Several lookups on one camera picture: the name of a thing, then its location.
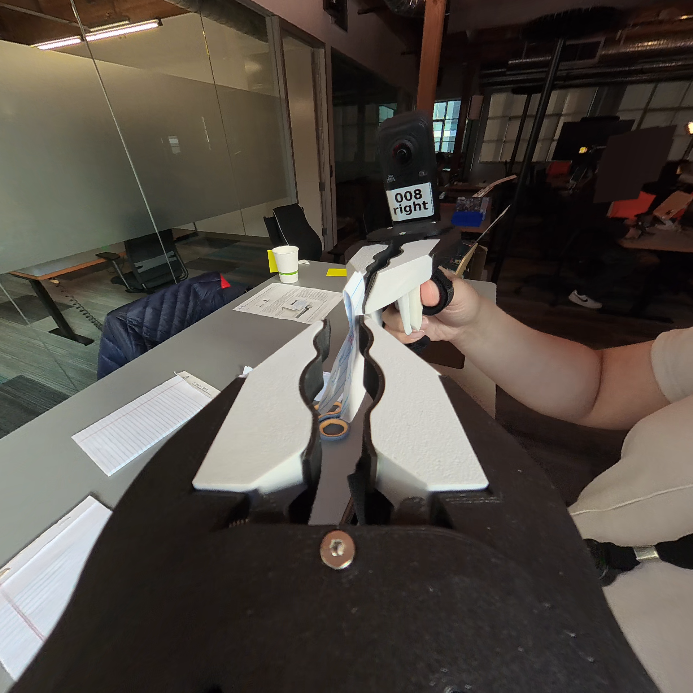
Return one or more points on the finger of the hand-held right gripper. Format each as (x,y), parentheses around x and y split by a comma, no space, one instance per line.
(403,276)
(358,261)

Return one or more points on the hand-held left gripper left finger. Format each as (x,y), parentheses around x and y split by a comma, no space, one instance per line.
(260,427)

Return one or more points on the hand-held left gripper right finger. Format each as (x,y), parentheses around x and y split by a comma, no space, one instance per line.
(427,427)

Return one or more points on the lined paper piece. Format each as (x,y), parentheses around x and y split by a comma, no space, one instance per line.
(352,368)

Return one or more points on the person's right forearm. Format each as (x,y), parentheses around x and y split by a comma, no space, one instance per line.
(541,373)

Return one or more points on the person's right hand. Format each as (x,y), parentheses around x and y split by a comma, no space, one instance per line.
(460,314)

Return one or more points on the black office chair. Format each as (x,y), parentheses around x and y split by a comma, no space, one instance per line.
(292,233)
(151,260)

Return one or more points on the white paper cup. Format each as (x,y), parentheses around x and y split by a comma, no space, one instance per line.
(286,262)

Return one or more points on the printed paper sheet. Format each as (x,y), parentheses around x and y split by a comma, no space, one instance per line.
(292,303)

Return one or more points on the blue storage bin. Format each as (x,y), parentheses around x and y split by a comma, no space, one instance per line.
(470,214)

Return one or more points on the dark wooden column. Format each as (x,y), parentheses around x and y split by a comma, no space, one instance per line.
(431,54)

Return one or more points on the lined writing pad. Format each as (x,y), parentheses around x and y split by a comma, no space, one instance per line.
(141,422)

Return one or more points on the large paned window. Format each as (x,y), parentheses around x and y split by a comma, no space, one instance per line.
(541,124)

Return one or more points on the navy puffer jacket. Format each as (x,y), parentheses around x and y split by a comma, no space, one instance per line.
(162,319)

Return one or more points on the wooden meeting table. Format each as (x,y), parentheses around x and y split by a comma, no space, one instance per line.
(54,270)

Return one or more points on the lined paper sheet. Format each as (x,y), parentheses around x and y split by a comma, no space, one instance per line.
(43,584)

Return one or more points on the long ceiling light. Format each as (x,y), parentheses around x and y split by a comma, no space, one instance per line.
(97,33)

